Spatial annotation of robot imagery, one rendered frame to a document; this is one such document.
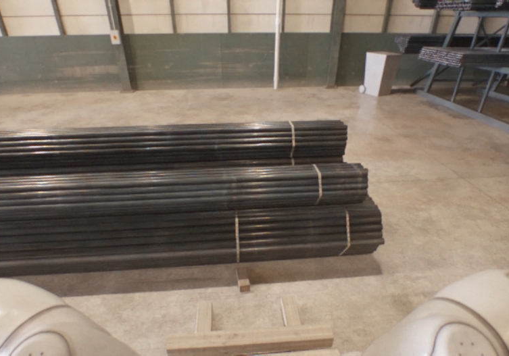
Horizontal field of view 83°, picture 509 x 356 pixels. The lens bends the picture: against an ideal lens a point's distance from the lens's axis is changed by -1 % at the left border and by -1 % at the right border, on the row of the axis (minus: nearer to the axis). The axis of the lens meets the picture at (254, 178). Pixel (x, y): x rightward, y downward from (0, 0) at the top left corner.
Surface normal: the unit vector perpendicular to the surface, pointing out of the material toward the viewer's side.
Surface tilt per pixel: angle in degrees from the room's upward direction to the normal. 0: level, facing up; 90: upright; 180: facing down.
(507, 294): 3
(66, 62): 90
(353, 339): 0
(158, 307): 0
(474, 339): 26
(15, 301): 14
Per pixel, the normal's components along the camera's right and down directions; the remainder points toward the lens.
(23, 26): 0.09, 0.48
